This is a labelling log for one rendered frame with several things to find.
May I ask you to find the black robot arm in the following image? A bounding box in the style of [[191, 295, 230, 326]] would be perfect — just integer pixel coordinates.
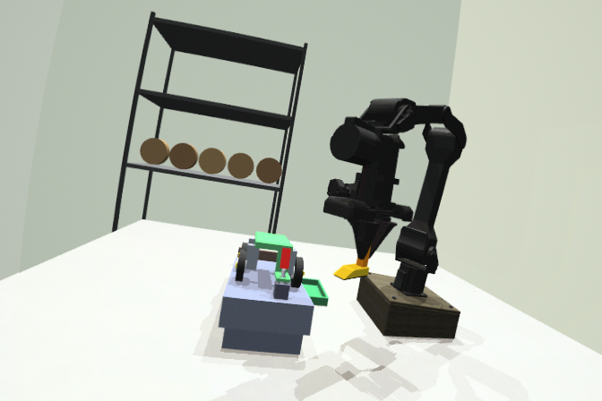
[[327, 98, 467, 298]]

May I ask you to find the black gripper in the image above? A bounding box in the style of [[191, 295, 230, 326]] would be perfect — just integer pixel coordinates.
[[323, 167, 414, 260]]

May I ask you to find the yellow wedge with orange handle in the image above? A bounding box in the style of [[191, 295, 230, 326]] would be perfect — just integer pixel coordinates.
[[333, 246, 371, 280]]

